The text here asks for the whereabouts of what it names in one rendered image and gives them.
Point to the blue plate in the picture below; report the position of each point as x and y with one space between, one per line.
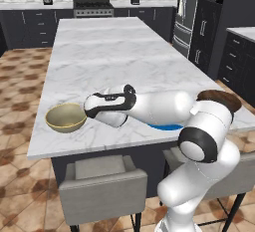
166 127

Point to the dark brown bowl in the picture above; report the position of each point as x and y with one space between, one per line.
222 98

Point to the beige yellow bowl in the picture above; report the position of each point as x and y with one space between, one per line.
64 118

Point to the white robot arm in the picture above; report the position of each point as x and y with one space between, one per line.
166 108

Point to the dark base cupboard run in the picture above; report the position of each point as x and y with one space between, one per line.
36 27
149 18

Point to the dark tall cupboard unit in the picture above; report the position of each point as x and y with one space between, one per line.
207 27

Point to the dark cupboard run, white worktop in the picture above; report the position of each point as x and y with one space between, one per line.
239 63

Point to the dark kitchen island base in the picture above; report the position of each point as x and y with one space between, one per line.
146 158

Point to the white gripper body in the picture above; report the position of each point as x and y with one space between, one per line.
114 119

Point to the steel range cooker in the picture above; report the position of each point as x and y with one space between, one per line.
93 8

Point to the steel fridge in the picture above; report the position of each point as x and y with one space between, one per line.
186 20

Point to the grey upholstered stool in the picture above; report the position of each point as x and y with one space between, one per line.
242 176
103 189

